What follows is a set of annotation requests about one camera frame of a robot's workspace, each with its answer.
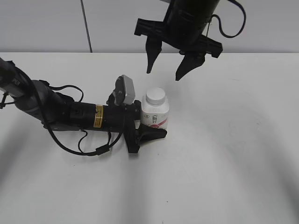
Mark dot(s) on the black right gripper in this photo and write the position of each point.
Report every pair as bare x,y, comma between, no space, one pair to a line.
195,45

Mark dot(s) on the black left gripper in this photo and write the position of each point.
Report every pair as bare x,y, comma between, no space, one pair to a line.
119,119

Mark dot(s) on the white yili changqing yogurt bottle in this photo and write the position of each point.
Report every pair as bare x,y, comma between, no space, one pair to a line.
155,116

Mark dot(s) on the white plastic bottle cap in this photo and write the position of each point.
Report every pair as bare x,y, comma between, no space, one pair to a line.
155,96

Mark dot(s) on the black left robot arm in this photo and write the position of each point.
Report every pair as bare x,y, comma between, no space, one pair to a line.
59,112

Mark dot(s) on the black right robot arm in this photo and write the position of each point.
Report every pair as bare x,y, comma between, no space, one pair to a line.
191,15

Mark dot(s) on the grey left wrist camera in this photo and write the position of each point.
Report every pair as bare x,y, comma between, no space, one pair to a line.
124,92

